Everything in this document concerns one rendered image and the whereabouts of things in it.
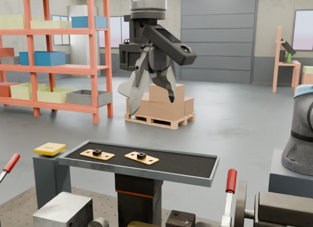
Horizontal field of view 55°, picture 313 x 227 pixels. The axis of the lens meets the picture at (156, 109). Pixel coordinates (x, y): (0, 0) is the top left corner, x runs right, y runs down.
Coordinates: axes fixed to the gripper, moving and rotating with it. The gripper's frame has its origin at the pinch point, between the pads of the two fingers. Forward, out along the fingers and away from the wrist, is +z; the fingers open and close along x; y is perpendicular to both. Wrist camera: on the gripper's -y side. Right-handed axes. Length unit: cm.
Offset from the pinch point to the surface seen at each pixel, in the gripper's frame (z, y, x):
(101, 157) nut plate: 13.4, 14.4, 3.1
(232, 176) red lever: 14.7, -14.5, -8.5
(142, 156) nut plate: 12.7, 5.5, -2.1
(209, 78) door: 119, 423, -910
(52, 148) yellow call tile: 13.6, 29.9, 5.8
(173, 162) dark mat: 13.7, -1.1, -5.4
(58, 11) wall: -112, 917, -670
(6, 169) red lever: 18.8, 38.7, 14.1
